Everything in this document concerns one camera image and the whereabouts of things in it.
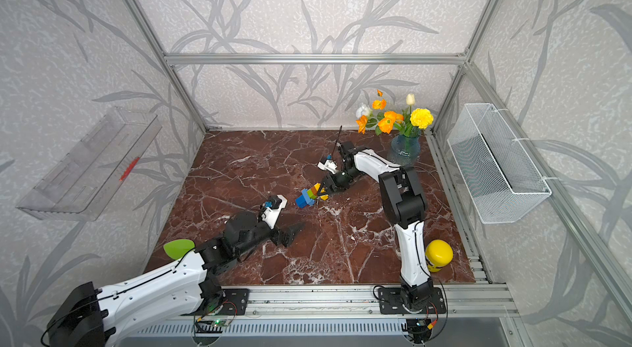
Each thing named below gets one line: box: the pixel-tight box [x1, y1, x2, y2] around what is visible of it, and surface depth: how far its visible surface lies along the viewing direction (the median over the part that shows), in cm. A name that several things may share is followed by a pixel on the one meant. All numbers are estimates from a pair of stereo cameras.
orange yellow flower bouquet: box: [355, 89, 434, 138], surface depth 84 cm
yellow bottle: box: [424, 239, 454, 273], surface depth 74 cm
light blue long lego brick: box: [301, 188, 316, 207], surface depth 94 cm
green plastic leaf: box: [162, 238, 196, 260], surface depth 86 cm
